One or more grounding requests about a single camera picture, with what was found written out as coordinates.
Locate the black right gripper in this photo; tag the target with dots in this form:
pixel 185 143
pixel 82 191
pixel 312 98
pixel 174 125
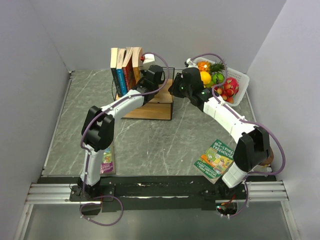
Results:
pixel 173 89

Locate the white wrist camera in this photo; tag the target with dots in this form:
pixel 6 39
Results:
pixel 147 60
pixel 190 64

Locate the blue comic cover book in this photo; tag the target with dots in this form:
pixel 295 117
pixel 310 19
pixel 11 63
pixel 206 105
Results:
pixel 120 73

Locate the wooden two-tier metal shelf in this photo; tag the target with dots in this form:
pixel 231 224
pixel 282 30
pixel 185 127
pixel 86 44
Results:
pixel 160 107

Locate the green apple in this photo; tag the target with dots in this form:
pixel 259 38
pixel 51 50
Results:
pixel 217 78

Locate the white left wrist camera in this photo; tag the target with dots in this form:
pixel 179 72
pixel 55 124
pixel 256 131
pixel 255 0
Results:
pixel 147 60

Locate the orange spiky fruit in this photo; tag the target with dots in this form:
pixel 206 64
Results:
pixel 204 66

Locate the brown round object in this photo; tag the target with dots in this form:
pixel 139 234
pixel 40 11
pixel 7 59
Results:
pixel 269 160

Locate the orange 39-storey treehouse book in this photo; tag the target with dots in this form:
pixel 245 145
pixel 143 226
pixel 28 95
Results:
pixel 137 62

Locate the green 104-storey treehouse book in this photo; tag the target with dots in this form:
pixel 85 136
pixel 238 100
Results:
pixel 215 161

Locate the white plastic fruit basket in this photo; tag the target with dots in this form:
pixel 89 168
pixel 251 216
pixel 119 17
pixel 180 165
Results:
pixel 242 79

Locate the purple 117-storey treehouse book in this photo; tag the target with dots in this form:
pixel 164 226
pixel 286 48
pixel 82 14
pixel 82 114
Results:
pixel 108 166

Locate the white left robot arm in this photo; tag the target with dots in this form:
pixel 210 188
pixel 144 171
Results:
pixel 99 125

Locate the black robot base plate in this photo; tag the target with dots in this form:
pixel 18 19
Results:
pixel 115 193

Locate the orange round fruit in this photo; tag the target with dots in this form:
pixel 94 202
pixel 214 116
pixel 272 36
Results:
pixel 205 77

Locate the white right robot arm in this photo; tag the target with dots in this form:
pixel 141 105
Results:
pixel 252 142

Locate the pink dragon fruit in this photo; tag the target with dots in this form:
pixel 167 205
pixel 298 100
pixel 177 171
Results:
pixel 231 86

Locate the dark grey cover book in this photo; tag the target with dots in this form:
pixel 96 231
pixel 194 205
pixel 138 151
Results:
pixel 113 68

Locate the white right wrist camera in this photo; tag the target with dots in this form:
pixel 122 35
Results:
pixel 190 64

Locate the red 13-storey treehouse book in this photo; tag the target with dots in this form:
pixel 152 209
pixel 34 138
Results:
pixel 127 68

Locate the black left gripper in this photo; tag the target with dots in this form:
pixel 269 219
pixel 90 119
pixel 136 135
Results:
pixel 144 73

